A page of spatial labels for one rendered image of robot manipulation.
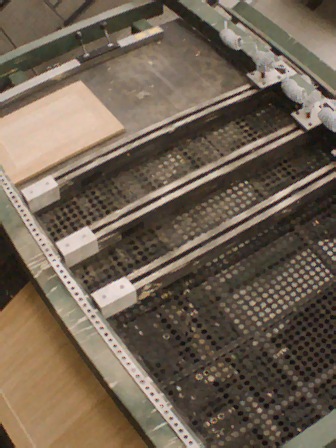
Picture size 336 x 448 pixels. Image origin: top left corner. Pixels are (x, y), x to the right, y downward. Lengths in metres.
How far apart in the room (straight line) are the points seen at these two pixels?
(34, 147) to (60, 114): 0.20
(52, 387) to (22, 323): 0.29
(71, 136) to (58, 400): 1.01
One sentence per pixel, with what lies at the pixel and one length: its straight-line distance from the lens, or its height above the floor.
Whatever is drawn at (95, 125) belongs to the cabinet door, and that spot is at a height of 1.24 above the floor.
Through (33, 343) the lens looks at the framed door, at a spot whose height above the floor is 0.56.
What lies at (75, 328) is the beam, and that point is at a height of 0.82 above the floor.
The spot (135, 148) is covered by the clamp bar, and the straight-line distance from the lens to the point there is 2.78.
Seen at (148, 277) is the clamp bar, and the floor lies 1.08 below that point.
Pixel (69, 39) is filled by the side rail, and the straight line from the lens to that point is 3.44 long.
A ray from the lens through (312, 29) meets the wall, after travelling 9.47.
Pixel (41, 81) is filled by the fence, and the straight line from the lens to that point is 3.17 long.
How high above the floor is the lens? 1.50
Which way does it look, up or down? 7 degrees down
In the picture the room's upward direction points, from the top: 45 degrees clockwise
